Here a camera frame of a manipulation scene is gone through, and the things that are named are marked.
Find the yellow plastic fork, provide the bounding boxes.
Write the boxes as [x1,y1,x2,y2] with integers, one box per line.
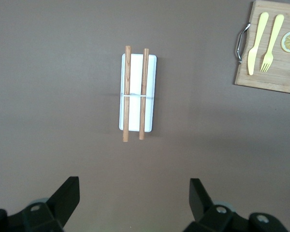
[260,14,285,73]

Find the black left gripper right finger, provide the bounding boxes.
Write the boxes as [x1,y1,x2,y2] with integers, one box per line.
[182,178,289,232]

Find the wooden cutting board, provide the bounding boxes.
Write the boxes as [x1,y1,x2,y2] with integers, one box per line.
[233,0,290,95]

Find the white rectangular tray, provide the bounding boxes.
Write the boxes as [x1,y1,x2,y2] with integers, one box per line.
[118,53,158,133]

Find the brown table cover mat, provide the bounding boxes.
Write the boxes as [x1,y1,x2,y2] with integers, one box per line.
[0,0,290,232]

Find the yellow plastic knife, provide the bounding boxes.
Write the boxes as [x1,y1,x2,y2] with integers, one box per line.
[247,12,270,76]

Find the brown wooden chopstick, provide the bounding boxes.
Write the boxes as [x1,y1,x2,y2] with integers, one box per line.
[139,48,150,141]
[122,45,132,143]

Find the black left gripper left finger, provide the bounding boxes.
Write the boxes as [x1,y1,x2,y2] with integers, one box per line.
[0,176,81,232]

